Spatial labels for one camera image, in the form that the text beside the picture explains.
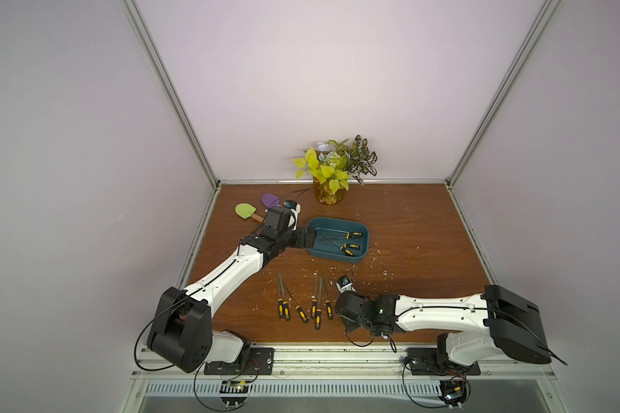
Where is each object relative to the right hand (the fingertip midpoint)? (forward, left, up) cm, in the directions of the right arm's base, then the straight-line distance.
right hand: (343, 309), depth 80 cm
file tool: (+3, +21, -3) cm, 22 cm away
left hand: (+22, +12, +13) cm, 28 cm away
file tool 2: (+2, +20, -2) cm, 20 cm away
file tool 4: (+3, +9, -3) cm, 10 cm away
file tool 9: (+24, 0, -3) cm, 24 cm away
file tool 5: (0, +8, -2) cm, 8 cm away
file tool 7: (+23, 0, -2) cm, 23 cm away
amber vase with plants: (+52, +3, +16) cm, 54 cm away
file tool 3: (+1, +15, -2) cm, 15 cm away
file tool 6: (+29, -4, -2) cm, 30 cm away
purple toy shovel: (+48, +32, -3) cm, 58 cm away
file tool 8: (+25, -2, -2) cm, 25 cm away
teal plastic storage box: (+28, -1, -3) cm, 28 cm away
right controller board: (-20, -30, -5) cm, 36 cm away
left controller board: (-21, +31, -5) cm, 38 cm away
